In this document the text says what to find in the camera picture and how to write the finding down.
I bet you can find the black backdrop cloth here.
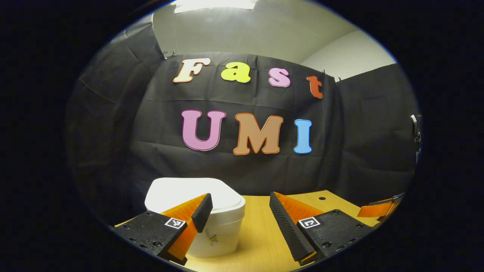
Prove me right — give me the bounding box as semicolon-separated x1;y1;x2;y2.
64;23;420;227

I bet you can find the ceiling light panel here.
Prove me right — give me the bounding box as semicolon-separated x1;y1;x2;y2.
174;0;258;14

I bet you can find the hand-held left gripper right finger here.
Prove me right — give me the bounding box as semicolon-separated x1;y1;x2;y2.
269;192;375;266

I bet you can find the white desktop garbage bin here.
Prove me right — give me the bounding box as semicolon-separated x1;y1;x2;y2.
144;178;246;258

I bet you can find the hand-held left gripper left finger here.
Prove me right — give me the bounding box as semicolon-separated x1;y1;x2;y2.
113;193;213;266

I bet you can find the wooden desktop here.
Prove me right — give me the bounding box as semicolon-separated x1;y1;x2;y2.
113;190;382;272

